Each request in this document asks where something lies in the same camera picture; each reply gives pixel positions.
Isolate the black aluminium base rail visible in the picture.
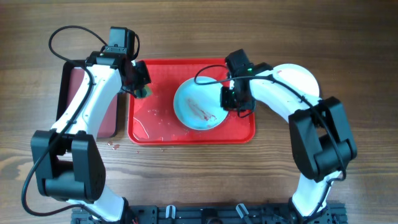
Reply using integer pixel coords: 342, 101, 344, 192
70, 203, 348, 224

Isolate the red plastic tray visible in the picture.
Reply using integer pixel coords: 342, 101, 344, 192
127, 58, 256, 146

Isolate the green yellow sponge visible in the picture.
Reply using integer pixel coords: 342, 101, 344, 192
134, 86, 152, 99

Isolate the white plate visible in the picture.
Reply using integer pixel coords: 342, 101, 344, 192
173, 77, 228, 131
274, 63, 320, 96

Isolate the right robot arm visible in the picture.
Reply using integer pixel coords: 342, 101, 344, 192
221, 49, 357, 221

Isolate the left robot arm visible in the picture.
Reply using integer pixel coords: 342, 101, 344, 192
21, 27, 151, 223

